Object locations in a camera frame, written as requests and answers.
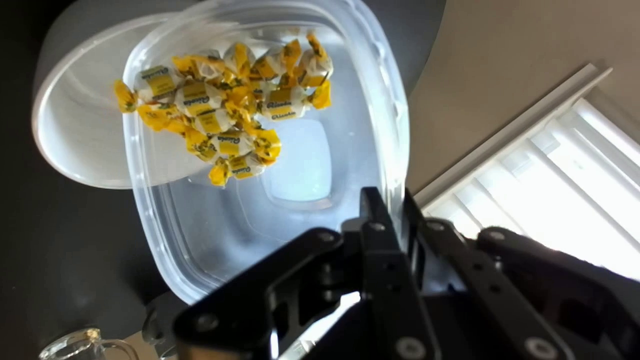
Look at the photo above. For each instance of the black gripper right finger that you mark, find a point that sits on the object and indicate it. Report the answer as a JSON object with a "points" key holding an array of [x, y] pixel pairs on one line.
{"points": [[487, 292]]}

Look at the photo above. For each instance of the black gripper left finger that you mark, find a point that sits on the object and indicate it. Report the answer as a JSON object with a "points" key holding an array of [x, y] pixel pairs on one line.
{"points": [[391, 281]]}

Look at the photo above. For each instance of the clear plastic food container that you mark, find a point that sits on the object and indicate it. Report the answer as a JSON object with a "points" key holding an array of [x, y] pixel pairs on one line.
{"points": [[220, 232]]}

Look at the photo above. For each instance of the yellow candy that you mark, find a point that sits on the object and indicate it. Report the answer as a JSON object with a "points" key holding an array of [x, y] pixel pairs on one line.
{"points": [[283, 103], [213, 123], [232, 143], [192, 66], [322, 95], [242, 166], [201, 146], [241, 100], [158, 83], [238, 57], [218, 173], [199, 95], [157, 116], [290, 57], [317, 62], [267, 145], [264, 66]]}

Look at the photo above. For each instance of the white ceramic bowl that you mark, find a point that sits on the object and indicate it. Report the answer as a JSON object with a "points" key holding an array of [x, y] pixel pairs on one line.
{"points": [[72, 112]]}

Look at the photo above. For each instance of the white vertical window blinds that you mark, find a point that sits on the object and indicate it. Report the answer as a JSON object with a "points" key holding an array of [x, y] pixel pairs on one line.
{"points": [[573, 193]]}

